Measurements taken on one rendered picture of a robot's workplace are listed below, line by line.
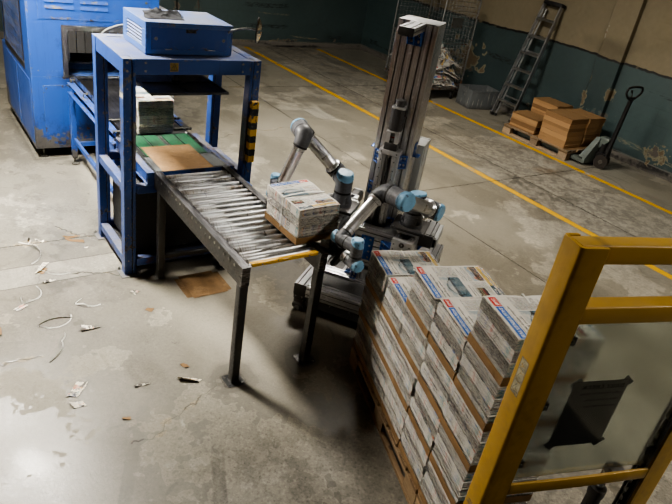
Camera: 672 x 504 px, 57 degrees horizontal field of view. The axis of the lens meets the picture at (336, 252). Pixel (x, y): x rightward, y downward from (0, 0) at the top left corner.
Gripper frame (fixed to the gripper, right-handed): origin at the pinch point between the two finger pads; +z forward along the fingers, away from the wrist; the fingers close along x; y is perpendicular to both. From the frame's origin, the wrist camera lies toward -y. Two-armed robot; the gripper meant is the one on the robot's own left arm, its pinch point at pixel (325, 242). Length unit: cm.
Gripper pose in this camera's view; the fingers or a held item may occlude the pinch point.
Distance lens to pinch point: 369.0
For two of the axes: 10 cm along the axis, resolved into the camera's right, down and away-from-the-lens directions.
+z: -5.5, -4.7, 6.9
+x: -8.2, 1.6, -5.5
